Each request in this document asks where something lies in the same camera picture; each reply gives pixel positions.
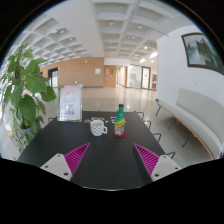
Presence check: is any framed landscape painting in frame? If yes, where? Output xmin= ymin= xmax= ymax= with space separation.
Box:
xmin=181 ymin=32 xmax=224 ymax=75

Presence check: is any green plastic water bottle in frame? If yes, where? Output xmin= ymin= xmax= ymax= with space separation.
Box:
xmin=114 ymin=104 xmax=125 ymax=134

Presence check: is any long white bench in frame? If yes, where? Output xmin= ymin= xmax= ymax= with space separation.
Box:
xmin=158 ymin=88 xmax=224 ymax=159

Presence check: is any green potted plant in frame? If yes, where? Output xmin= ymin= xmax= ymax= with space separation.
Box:
xmin=0 ymin=43 xmax=56 ymax=153

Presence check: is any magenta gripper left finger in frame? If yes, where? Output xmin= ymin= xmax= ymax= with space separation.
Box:
xmin=41 ymin=143 xmax=90 ymax=181

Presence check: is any colourful round sticker pair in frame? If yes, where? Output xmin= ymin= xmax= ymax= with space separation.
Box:
xmin=91 ymin=117 xmax=105 ymax=121

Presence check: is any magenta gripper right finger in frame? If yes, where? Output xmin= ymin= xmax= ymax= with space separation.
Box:
xmin=134 ymin=144 xmax=181 ymax=181

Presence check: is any red round coaster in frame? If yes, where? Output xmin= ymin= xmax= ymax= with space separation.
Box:
xmin=113 ymin=131 xmax=126 ymax=138

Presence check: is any acrylic sign stand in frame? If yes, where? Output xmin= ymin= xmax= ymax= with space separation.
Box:
xmin=57 ymin=84 xmax=83 ymax=122

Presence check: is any white patterned mug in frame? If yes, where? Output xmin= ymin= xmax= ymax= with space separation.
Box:
xmin=90 ymin=120 xmax=108 ymax=137

